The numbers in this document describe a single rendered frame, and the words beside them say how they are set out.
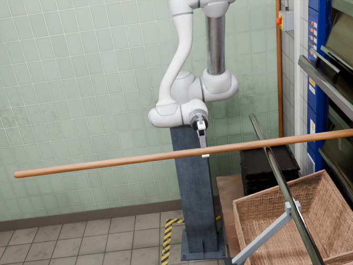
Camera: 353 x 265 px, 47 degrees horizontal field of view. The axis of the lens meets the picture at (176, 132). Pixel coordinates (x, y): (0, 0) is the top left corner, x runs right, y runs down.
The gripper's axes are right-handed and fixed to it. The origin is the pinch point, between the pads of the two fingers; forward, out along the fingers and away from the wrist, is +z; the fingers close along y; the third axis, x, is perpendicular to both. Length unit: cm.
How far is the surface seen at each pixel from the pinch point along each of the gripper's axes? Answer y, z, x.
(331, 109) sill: 3, -18, -62
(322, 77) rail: -24, 8, -48
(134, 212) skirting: 115, -115, 58
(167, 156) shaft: 0.1, 8.2, 15.7
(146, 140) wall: 53, -115, 37
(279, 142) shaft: 0.1, 10.0, -29.6
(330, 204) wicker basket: 43, -1, -55
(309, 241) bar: 3, 65, -24
